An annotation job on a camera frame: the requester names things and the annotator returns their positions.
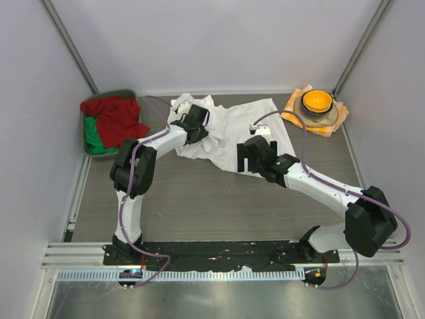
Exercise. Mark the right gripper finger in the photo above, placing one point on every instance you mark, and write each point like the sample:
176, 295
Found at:
254, 155
240, 157

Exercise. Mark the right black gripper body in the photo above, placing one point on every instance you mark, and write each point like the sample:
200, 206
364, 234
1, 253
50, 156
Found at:
274, 145

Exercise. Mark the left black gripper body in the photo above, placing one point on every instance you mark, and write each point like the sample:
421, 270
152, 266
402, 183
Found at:
202, 133

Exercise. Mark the white t-shirt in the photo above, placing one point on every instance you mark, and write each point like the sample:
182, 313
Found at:
227, 127
209, 102

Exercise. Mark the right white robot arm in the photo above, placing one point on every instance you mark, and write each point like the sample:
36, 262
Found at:
367, 222

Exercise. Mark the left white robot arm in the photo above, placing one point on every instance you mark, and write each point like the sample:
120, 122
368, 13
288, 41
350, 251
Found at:
132, 176

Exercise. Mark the folded white t-shirt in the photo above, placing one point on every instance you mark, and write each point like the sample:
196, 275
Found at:
209, 102

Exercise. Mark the orange checked cloth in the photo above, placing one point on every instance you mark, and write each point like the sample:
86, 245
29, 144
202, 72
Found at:
289, 114

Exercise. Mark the beige ceramic plate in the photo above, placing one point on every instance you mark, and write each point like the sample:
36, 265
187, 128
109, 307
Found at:
310, 119

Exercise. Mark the red t-shirt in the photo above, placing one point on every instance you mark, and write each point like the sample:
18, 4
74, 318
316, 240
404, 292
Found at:
116, 119

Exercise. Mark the orange bowl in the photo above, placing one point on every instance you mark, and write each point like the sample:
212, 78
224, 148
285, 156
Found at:
317, 101

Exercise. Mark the green t-shirt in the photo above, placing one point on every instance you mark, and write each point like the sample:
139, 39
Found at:
95, 145

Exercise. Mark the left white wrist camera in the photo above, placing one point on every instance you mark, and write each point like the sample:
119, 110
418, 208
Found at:
181, 108

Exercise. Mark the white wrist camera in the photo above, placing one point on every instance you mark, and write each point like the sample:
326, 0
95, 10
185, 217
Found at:
181, 108
260, 130

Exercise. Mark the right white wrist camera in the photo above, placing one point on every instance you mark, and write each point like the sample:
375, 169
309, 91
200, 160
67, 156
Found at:
260, 130

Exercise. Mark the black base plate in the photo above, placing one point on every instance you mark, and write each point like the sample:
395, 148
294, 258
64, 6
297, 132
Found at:
216, 256

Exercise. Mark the aluminium frame rail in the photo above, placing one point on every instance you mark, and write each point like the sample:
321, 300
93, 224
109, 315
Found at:
91, 255

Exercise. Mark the white slotted cable duct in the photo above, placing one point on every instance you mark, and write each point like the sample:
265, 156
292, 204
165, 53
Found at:
134, 275

